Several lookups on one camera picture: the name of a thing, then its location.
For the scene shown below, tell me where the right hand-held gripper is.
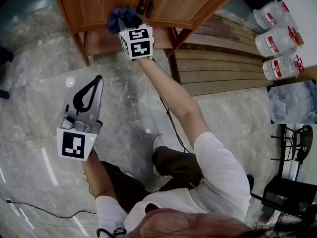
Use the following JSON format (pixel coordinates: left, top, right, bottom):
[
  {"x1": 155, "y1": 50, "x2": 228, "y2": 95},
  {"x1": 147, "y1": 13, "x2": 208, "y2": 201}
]
[{"x1": 117, "y1": 16, "x2": 155, "y2": 60}]

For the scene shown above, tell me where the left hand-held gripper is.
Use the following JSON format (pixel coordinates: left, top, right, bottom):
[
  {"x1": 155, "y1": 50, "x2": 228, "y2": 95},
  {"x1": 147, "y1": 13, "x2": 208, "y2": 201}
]
[{"x1": 56, "y1": 75, "x2": 104, "y2": 161}]

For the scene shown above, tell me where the blue cloth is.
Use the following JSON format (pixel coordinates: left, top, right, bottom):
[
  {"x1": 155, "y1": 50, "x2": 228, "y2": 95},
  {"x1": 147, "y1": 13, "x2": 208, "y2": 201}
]
[{"x1": 107, "y1": 5, "x2": 143, "y2": 34}]

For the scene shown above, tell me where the wooden cabinet door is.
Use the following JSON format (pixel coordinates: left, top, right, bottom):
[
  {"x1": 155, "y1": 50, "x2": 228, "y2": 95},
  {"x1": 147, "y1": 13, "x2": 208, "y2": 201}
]
[
  {"x1": 148, "y1": 0, "x2": 233, "y2": 30},
  {"x1": 70, "y1": 0, "x2": 147, "y2": 27}
]

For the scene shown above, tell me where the person's right forearm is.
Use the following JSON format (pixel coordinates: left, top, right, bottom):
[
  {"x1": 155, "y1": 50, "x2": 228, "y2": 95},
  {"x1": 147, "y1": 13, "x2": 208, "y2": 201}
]
[{"x1": 136, "y1": 56, "x2": 211, "y2": 143}]

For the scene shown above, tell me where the person's left forearm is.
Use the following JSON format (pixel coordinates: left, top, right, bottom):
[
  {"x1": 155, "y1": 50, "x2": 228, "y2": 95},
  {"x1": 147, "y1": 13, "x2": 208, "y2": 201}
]
[{"x1": 81, "y1": 149, "x2": 117, "y2": 200}]

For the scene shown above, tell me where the wooden vanity cabinet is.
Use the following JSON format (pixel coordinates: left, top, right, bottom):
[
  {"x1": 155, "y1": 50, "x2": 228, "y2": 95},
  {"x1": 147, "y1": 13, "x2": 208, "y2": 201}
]
[{"x1": 52, "y1": 0, "x2": 245, "y2": 66}]

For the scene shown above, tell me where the person's right white shoe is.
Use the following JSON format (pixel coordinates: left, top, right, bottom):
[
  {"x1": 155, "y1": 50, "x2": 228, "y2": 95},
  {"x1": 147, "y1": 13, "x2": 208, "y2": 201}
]
[{"x1": 152, "y1": 134, "x2": 165, "y2": 177}]

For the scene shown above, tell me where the person's left leg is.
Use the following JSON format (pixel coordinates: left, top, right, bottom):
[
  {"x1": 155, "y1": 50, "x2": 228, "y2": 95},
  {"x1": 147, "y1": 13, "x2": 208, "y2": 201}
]
[{"x1": 100, "y1": 160, "x2": 152, "y2": 214}]

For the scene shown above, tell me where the person's leg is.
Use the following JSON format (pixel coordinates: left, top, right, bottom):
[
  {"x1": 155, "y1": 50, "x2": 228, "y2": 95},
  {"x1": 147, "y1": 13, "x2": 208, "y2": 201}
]
[
  {"x1": 151, "y1": 145, "x2": 204, "y2": 190},
  {"x1": 100, "y1": 160, "x2": 152, "y2": 214}
]

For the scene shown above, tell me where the wooden slatted platform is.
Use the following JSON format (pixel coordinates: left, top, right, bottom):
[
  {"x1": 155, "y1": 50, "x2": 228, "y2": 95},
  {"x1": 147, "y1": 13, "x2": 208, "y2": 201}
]
[{"x1": 168, "y1": 13, "x2": 275, "y2": 97}]

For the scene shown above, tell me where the person's right leg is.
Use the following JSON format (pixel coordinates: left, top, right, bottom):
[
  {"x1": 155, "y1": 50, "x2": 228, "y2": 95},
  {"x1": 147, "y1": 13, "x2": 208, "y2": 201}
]
[{"x1": 151, "y1": 145, "x2": 204, "y2": 190}]

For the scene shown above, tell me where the clear water jug red cap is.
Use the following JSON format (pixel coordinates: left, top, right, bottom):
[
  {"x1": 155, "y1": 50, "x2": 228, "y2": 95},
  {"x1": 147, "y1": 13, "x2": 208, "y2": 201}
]
[
  {"x1": 255, "y1": 26, "x2": 304, "y2": 58},
  {"x1": 252, "y1": 0, "x2": 290, "y2": 31},
  {"x1": 262, "y1": 55, "x2": 305, "y2": 81}
]

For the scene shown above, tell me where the person's white shirt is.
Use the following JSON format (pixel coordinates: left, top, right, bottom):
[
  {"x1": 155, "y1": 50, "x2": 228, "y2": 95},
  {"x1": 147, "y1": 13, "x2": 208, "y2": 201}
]
[{"x1": 95, "y1": 131, "x2": 252, "y2": 238}]

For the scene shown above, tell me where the black floor fan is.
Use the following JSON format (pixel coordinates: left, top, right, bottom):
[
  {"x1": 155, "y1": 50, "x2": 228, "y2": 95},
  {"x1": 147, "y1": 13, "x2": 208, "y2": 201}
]
[{"x1": 246, "y1": 174, "x2": 317, "y2": 238}]

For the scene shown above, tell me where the black metal chair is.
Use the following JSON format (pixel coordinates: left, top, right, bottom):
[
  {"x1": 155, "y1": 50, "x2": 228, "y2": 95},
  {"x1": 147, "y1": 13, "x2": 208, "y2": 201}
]
[{"x1": 270, "y1": 124, "x2": 314, "y2": 177}]

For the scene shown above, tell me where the black metal box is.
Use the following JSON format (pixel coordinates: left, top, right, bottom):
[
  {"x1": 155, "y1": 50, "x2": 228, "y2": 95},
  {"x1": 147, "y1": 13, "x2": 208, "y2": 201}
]
[{"x1": 262, "y1": 176, "x2": 317, "y2": 218}]

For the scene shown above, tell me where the dark ornate door handle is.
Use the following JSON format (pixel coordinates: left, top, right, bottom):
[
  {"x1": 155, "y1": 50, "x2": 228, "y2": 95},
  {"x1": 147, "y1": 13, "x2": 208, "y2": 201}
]
[
  {"x1": 137, "y1": 0, "x2": 148, "y2": 16},
  {"x1": 146, "y1": 0, "x2": 157, "y2": 18}
]

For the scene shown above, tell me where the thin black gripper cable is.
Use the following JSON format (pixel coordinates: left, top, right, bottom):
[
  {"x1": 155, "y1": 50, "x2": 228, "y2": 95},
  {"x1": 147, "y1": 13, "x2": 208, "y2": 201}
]
[{"x1": 150, "y1": 57, "x2": 193, "y2": 155}]

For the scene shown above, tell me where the white table black frame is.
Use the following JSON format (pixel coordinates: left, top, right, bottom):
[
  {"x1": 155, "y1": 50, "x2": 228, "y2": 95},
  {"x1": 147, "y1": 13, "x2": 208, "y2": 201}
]
[{"x1": 0, "y1": 45, "x2": 14, "y2": 100}]

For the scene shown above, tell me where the black floor cable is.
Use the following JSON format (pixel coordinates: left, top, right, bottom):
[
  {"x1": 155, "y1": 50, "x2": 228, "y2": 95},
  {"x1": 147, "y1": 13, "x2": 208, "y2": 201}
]
[{"x1": 0, "y1": 194, "x2": 99, "y2": 219}]

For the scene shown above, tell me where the thick black cable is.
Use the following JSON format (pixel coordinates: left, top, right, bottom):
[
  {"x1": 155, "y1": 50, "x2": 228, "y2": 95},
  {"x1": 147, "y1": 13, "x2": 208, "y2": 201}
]
[{"x1": 96, "y1": 228, "x2": 127, "y2": 238}]

